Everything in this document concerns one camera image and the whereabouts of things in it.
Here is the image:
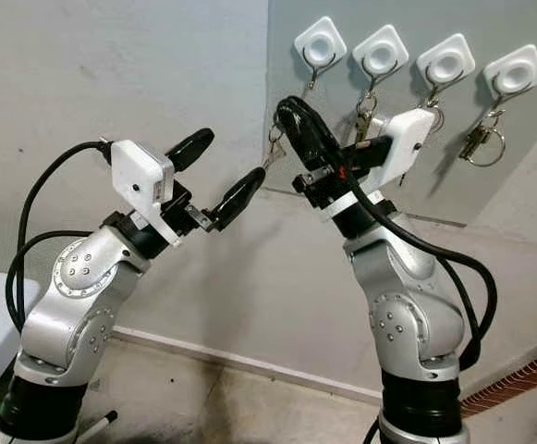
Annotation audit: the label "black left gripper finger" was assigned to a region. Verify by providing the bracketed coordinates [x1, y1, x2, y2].
[166, 128, 214, 173]
[206, 167, 266, 232]

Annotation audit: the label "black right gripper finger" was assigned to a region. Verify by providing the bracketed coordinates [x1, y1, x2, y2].
[299, 99, 345, 167]
[275, 95, 326, 174]

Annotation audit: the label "metal key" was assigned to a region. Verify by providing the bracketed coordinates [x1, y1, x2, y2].
[262, 123, 288, 173]

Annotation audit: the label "grey hook board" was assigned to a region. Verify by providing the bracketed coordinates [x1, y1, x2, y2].
[263, 0, 537, 228]

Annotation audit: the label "white rod with black tip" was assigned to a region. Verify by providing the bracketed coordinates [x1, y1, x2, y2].
[76, 411, 119, 443]

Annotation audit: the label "red ribbed strip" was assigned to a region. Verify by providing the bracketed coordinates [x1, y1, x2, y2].
[460, 345, 537, 419]

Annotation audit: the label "metal keys on ring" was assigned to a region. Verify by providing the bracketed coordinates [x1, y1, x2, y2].
[458, 106, 507, 168]
[351, 90, 382, 145]
[422, 88, 447, 136]

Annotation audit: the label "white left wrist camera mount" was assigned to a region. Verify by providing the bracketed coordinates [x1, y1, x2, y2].
[108, 139, 184, 249]

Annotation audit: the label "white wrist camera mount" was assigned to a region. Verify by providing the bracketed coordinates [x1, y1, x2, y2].
[323, 108, 437, 221]
[108, 139, 184, 249]

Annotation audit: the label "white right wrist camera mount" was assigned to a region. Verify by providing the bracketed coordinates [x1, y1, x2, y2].
[323, 108, 437, 221]

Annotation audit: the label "white square wall hook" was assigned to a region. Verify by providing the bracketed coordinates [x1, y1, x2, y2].
[294, 16, 348, 91]
[416, 34, 477, 101]
[352, 25, 410, 93]
[483, 44, 537, 107]

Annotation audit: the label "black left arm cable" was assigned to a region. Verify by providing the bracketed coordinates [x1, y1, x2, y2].
[6, 230, 93, 336]
[23, 141, 116, 336]

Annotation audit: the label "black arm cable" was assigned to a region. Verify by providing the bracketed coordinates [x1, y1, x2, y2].
[6, 230, 93, 336]
[347, 171, 498, 444]
[23, 141, 116, 336]

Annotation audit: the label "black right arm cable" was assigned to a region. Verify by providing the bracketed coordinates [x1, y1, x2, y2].
[347, 171, 498, 444]

